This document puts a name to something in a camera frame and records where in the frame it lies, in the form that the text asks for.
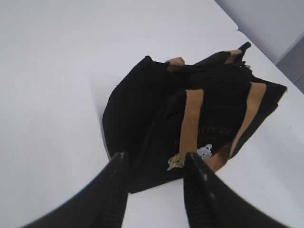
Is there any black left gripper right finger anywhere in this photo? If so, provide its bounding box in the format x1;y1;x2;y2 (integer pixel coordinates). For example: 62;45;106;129
183;153;282;228

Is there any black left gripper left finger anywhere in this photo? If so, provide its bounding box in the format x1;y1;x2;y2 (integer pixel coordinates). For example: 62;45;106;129
26;152;130;228

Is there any black canvas tote bag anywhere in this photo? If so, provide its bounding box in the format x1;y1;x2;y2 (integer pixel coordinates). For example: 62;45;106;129
102;42;287;193

